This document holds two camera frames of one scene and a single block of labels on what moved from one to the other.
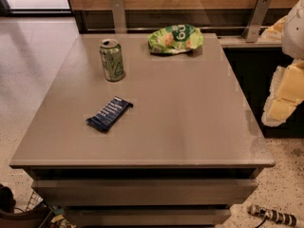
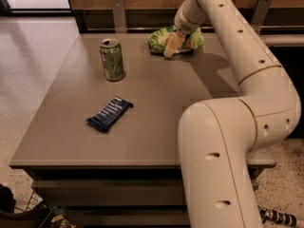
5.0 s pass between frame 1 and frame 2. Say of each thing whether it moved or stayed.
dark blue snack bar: stayed
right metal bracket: stayed
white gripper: moved
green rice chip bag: stayed
